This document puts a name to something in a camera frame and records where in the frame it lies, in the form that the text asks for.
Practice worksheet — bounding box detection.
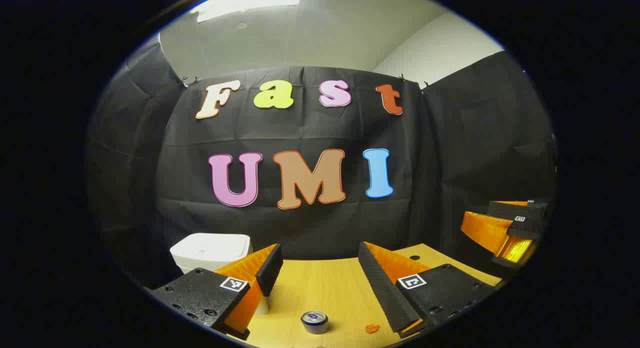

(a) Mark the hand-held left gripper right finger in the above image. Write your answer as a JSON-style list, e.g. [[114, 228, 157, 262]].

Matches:
[[357, 241, 502, 339]]

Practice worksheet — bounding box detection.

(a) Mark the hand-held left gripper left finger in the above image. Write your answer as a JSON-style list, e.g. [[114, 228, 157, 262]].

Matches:
[[149, 243, 284, 341]]

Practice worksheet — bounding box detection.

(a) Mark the white desktop garbage bin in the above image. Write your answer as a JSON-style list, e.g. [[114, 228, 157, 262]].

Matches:
[[170, 233, 271, 316]]

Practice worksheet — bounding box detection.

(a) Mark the silver blue pop can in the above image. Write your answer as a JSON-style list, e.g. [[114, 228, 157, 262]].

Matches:
[[300, 311, 330, 335]]

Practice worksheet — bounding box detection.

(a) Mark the wooden desktop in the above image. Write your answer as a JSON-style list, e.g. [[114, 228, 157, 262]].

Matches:
[[243, 243, 503, 348]]

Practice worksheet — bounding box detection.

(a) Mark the ceiling light panel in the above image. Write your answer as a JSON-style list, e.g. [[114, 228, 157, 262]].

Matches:
[[196, 0, 306, 23]]

